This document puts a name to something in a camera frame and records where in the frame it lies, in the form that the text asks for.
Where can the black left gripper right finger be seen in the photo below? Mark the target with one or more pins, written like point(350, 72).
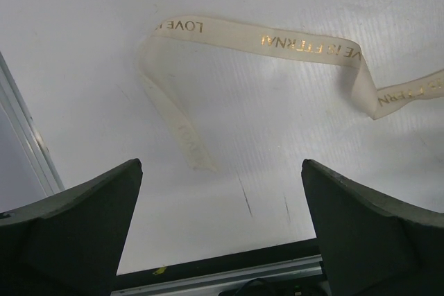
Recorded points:
point(372, 243)

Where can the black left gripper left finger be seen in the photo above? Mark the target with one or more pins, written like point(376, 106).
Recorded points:
point(70, 243)

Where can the cream printed ribbon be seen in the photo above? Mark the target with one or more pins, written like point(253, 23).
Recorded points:
point(273, 42)

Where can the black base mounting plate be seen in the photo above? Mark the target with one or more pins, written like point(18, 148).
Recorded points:
point(282, 265)

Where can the left aluminium frame post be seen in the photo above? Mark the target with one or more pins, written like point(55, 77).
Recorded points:
point(30, 140)

